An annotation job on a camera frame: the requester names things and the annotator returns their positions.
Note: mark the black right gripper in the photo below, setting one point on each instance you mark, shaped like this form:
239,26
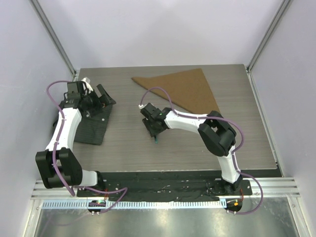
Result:
152,133

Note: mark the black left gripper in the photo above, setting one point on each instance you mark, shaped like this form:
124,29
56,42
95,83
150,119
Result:
99,104

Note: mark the brown cloth napkin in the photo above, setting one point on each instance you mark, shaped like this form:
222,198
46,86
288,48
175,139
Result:
187,89

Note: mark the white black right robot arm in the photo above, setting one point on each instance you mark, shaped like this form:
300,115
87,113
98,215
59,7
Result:
216,133

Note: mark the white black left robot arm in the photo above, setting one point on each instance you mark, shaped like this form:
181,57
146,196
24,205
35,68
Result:
61,168

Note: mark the dark striped folded shirt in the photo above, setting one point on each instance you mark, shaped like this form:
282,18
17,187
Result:
73,126

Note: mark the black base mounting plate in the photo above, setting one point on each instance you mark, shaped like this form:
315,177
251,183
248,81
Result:
167,186

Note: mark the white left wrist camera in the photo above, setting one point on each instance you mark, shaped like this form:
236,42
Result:
88,86

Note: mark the left aluminium corner post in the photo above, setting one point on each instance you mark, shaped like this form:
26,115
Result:
52,34

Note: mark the aluminium corner post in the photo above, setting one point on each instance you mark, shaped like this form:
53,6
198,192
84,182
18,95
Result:
281,11
52,34

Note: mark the aluminium frame rail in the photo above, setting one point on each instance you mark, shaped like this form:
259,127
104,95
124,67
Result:
272,188

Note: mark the white slotted cable duct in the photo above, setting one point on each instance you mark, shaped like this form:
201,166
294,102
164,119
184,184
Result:
96,204

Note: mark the right aluminium corner post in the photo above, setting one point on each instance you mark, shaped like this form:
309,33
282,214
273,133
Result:
281,11

